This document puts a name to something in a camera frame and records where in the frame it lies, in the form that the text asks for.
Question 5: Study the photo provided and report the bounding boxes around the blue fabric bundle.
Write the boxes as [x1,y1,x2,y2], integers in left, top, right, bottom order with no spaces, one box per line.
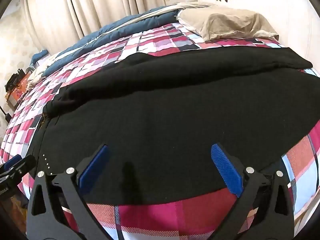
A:
[31,49,50,64]

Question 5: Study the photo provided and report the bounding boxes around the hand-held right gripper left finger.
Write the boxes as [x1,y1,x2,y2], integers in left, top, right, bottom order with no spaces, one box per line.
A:
[26,144,113,240]

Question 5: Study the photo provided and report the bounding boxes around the orange box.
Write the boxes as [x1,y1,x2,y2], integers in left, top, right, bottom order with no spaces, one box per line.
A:
[7,74,33,107]

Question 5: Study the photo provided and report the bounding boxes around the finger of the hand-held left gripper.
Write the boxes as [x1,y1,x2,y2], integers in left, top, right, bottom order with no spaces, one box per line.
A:
[0,154,22,170]
[0,154,37,181]

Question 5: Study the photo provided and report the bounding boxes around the white carved headboard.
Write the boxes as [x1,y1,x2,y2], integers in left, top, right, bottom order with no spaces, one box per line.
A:
[195,0,320,53]

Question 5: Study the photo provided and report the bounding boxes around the cream curtain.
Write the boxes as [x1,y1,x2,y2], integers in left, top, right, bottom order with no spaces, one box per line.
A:
[22,0,199,54]

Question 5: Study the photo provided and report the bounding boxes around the beige pillow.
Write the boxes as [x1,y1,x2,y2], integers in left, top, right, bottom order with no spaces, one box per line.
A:
[176,4,280,42]
[26,55,54,90]

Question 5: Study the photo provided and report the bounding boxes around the black pants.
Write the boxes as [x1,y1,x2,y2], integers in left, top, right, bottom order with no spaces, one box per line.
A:
[35,46,314,204]

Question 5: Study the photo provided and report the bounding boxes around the plaid bed sheet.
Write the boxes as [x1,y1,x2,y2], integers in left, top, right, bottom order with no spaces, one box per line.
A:
[0,22,320,240]

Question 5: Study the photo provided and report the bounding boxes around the blue quilt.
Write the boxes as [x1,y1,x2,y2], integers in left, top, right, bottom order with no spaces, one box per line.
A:
[42,6,182,78]

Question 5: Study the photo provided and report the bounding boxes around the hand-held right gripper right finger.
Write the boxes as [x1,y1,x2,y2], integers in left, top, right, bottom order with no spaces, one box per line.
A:
[211,142,295,240]

